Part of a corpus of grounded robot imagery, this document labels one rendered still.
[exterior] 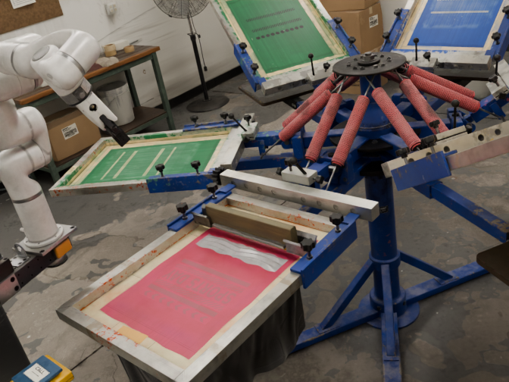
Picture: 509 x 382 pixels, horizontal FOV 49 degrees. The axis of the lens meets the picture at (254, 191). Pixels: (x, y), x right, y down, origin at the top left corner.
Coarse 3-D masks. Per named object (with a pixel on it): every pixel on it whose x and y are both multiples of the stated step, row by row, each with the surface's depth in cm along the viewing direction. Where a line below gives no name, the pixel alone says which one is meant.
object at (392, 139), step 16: (400, 96) 262; (416, 112) 260; (448, 112) 236; (416, 128) 235; (448, 128) 232; (304, 144) 247; (352, 144) 230; (400, 144) 222; (320, 160) 221; (352, 160) 226; (336, 176) 216; (352, 176) 219
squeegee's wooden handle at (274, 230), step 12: (216, 204) 196; (216, 216) 195; (228, 216) 191; (240, 216) 187; (252, 216) 184; (240, 228) 190; (252, 228) 185; (264, 228) 181; (276, 228) 177; (288, 228) 174; (276, 240) 180
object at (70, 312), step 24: (288, 216) 196; (312, 216) 191; (168, 240) 196; (120, 264) 186; (144, 264) 189; (96, 288) 176; (288, 288) 160; (72, 312) 167; (264, 312) 153; (96, 336) 157; (120, 336) 154; (240, 336) 147; (144, 360) 144; (216, 360) 141
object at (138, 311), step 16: (240, 240) 192; (176, 256) 191; (192, 256) 189; (208, 256) 187; (224, 256) 185; (160, 272) 184; (144, 288) 177; (112, 304) 173; (128, 304) 172; (144, 304) 170; (160, 304) 169; (128, 320) 165; (144, 320) 163
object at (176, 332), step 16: (288, 256) 179; (240, 272) 176; (256, 272) 174; (272, 272) 173; (256, 288) 167; (240, 304) 162; (160, 320) 162; (176, 320) 161; (192, 320) 160; (224, 320) 157; (160, 336) 156; (176, 336) 155; (192, 336) 154; (208, 336) 153; (176, 352) 149; (192, 352) 148
